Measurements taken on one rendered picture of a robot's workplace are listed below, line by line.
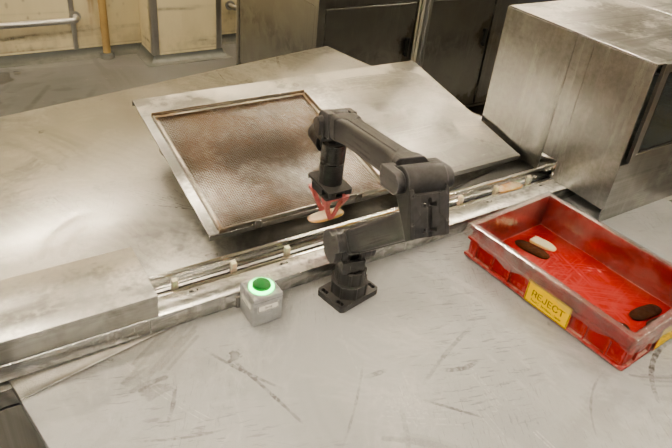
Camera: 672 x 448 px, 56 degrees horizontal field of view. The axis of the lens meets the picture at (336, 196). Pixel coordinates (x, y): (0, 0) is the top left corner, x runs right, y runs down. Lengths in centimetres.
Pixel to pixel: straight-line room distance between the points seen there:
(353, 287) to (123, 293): 49
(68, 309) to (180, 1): 378
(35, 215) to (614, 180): 155
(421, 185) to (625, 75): 92
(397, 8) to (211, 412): 273
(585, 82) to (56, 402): 152
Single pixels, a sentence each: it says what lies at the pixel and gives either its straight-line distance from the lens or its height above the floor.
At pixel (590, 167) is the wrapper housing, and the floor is 96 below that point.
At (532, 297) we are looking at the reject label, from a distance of 155.
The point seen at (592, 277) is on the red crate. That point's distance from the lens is 173.
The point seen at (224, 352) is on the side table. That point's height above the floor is 82.
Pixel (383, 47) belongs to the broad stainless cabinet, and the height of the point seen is 64.
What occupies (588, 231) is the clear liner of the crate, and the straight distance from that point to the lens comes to 178.
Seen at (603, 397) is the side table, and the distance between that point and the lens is 143.
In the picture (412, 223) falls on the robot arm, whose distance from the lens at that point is 105.
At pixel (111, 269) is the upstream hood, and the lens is 139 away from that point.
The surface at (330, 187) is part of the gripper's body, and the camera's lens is 145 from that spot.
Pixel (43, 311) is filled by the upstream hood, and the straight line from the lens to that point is 133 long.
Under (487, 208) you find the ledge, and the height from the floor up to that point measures 86.
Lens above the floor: 179
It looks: 32 degrees down
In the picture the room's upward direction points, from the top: 6 degrees clockwise
